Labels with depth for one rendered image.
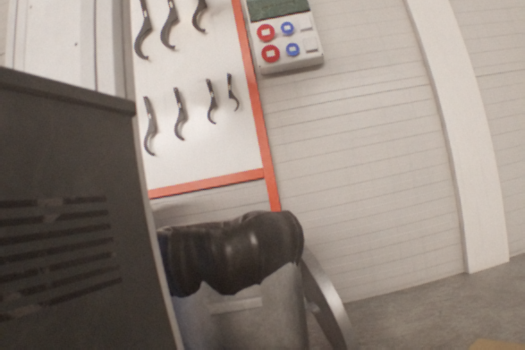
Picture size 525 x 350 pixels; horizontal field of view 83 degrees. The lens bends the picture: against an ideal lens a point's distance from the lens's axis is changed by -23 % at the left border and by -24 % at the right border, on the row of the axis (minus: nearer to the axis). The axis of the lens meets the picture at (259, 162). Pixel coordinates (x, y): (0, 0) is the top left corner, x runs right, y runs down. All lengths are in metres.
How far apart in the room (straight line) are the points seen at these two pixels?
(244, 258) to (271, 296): 0.16
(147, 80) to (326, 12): 1.23
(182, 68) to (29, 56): 1.67
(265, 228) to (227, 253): 0.13
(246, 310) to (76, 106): 0.84
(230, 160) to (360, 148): 0.75
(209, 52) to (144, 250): 2.03
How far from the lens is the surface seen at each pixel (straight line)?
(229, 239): 1.02
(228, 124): 2.19
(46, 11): 0.82
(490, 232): 2.35
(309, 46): 2.11
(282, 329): 1.15
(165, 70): 2.42
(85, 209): 0.33
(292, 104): 2.20
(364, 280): 2.23
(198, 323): 1.14
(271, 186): 2.11
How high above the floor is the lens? 0.71
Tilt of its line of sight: 6 degrees up
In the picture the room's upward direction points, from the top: 11 degrees counter-clockwise
